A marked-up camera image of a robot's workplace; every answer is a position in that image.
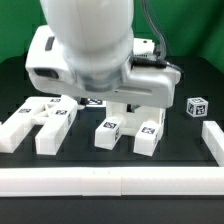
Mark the white marker base plate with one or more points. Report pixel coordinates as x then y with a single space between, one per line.
89 102

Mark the white right rail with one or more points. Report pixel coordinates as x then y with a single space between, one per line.
213 136

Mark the white chair seat part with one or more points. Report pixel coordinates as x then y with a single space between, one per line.
132 121

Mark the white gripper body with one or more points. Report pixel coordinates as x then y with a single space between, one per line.
71 64

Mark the white rail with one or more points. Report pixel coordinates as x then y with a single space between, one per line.
19 182
213 136

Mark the white chair back frame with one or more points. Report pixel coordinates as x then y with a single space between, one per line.
55 115

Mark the white front rail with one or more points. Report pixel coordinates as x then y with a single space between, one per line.
19 182

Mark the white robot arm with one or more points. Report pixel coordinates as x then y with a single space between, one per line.
92 18

